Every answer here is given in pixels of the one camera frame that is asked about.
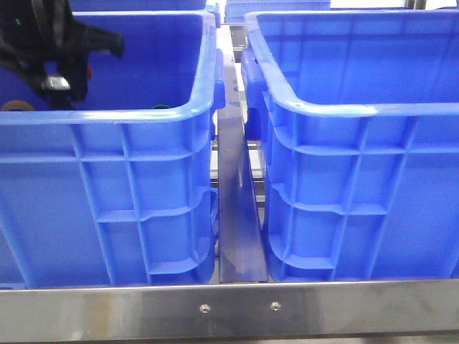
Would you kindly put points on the blue plastic bin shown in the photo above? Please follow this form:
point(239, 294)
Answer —
point(359, 136)
point(115, 193)

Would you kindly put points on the yellow mushroom push button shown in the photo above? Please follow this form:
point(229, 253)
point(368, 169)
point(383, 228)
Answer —
point(17, 105)

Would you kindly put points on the red mushroom push button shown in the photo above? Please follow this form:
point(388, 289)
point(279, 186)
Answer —
point(89, 73)

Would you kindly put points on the blue bin rear left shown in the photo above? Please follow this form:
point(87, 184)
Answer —
point(149, 5)

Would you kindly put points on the green push button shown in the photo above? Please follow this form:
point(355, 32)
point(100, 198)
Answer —
point(161, 106)

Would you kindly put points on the blue plastic bin left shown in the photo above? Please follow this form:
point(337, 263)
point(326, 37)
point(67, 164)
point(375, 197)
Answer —
point(115, 193)

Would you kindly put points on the far blue crate left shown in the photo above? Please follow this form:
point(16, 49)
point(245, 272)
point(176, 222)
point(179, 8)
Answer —
point(235, 11)

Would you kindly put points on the steel shelf front rail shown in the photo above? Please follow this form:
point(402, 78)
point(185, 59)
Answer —
point(232, 311)

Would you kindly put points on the blue plastic bin right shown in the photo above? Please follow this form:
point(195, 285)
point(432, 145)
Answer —
point(359, 136)

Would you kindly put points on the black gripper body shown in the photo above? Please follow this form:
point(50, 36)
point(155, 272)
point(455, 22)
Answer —
point(48, 49)

